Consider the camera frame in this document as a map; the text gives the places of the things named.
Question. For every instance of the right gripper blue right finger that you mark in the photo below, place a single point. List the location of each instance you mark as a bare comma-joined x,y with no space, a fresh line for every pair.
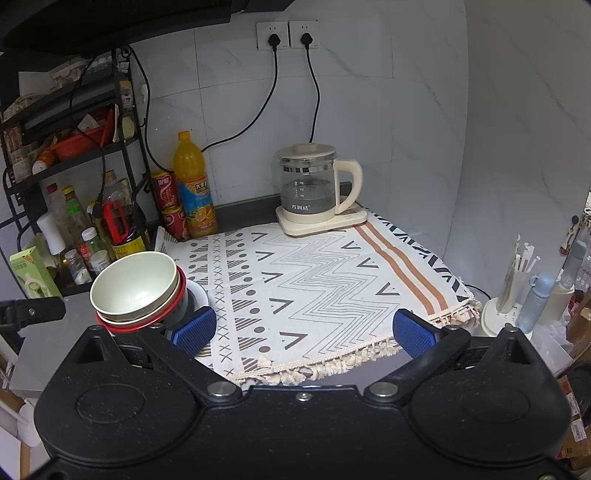
413,334

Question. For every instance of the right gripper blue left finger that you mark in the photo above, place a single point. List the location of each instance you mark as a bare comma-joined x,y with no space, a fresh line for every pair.
194,331

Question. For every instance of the red and black bowl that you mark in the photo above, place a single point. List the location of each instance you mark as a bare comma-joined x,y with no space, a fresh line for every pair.
174,303

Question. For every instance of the small white Bakery plate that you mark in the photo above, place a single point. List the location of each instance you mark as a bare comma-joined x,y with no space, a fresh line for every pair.
198,295

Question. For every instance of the pale green bowl back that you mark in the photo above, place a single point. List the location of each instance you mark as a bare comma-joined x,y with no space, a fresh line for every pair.
152,304

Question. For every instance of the pale green bowl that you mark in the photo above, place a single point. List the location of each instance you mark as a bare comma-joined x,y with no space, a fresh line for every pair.
133,282
152,304

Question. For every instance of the pale green bowl front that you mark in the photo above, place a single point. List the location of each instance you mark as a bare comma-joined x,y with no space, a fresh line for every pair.
133,282

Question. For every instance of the green carton box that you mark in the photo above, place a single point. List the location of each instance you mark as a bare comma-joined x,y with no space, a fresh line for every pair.
32,274

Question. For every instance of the small glass spice shaker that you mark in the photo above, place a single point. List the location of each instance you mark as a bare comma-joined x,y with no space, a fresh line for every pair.
77,267

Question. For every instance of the cream appliance on floor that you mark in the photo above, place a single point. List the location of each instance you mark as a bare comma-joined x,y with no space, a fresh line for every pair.
492,321

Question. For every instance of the patterned fringed table cloth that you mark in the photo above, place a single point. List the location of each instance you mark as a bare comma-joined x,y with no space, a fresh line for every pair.
291,309

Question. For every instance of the white cap spray bottle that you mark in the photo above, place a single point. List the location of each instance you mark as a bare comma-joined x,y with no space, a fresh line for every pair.
56,246

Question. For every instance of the small white label jar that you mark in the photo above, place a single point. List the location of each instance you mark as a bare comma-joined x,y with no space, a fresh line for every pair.
94,251

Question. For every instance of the green label sauce bottle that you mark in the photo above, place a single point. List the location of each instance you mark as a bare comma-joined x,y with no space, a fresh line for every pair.
76,216

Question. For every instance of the lower red drink can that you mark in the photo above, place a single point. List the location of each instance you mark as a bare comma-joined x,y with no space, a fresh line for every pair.
175,223

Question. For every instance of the red drink can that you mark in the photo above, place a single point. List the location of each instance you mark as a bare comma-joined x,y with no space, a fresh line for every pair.
175,223
165,190

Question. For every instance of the large soy sauce jug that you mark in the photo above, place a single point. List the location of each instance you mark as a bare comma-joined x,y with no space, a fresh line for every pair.
121,220

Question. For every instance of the black metal shelf rack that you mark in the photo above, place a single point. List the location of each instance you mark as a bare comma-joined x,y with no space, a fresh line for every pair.
87,119

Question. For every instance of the cream kettle base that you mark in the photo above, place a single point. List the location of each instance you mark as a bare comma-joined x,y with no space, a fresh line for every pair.
295,225

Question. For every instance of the upper red drink can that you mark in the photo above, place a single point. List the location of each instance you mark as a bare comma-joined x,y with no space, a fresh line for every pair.
165,190

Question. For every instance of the orange juice bottle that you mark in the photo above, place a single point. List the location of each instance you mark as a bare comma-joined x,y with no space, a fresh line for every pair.
193,187

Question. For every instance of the cardboard box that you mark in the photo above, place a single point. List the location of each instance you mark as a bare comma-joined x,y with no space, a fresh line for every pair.
575,384

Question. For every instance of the red basket on shelf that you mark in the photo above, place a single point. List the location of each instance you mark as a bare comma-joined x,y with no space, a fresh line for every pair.
79,144

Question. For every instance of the glass kettle cream handle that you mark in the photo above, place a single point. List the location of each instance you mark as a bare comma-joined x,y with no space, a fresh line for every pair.
310,184

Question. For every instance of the wall outlet pair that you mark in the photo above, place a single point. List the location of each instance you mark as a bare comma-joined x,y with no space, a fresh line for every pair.
289,32

